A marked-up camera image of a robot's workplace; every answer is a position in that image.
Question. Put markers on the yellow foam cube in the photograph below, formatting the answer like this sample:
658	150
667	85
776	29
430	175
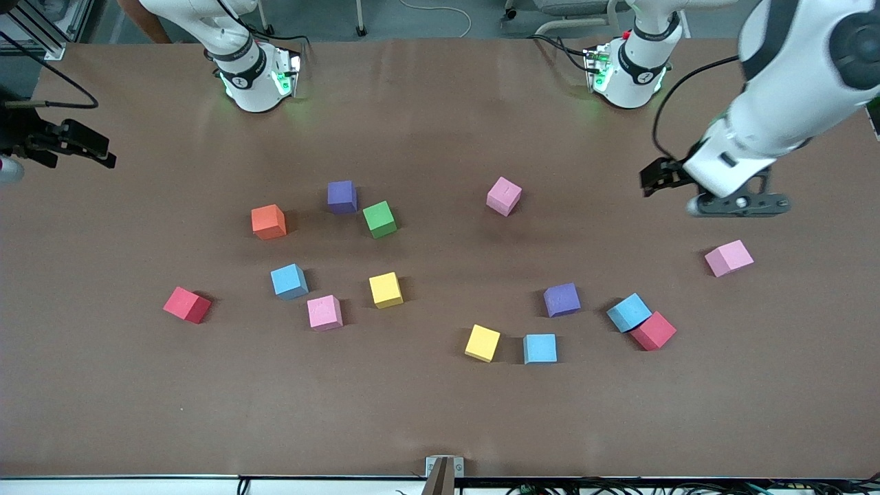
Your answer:
482	342
386	289

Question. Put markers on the green foam cube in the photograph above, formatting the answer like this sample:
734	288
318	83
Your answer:
379	218

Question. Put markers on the grey chair base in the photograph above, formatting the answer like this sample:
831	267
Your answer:
574	5

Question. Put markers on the white stand leg with caster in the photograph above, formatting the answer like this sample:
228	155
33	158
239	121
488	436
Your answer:
360	29
267	29

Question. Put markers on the aluminium frame post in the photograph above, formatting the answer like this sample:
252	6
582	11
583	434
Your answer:
53	50

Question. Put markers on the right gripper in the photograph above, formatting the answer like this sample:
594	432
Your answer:
22	131

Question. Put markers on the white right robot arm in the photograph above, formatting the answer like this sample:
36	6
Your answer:
251	86

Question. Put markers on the bare person leg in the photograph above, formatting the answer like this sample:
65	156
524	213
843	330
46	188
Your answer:
144	20

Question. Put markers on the pink foam cube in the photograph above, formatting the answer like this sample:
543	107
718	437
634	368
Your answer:
324	312
504	196
729	258

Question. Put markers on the purple foam cube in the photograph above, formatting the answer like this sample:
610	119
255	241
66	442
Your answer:
562	300
342	196

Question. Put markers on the orange foam cube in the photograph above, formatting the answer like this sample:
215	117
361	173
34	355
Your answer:
268	221

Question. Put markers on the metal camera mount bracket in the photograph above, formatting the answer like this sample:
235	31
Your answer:
443	474

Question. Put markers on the white table edge rail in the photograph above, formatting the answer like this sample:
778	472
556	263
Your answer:
137	487

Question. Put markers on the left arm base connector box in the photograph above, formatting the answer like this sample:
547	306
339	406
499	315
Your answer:
598	69

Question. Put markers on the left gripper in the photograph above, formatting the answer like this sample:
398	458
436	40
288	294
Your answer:
672	174

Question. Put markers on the blue foam cube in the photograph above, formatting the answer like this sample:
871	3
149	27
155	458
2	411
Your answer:
627	311
540	348
289	280

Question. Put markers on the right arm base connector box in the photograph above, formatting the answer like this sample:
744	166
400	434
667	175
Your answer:
285	75

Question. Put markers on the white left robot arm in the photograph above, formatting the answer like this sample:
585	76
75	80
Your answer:
790	82

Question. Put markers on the red foam cube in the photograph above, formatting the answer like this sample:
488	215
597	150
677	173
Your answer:
184	303
656	332

